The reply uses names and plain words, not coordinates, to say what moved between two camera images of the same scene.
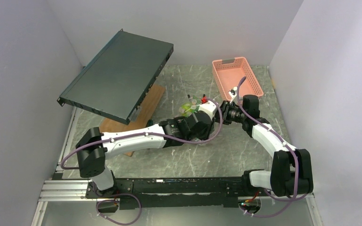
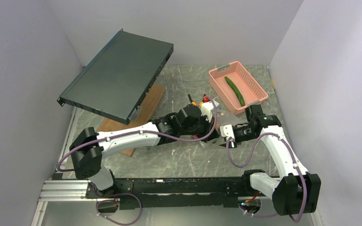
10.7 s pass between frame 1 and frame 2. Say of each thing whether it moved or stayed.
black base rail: stayed
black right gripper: moved
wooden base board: stayed
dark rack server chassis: stayed
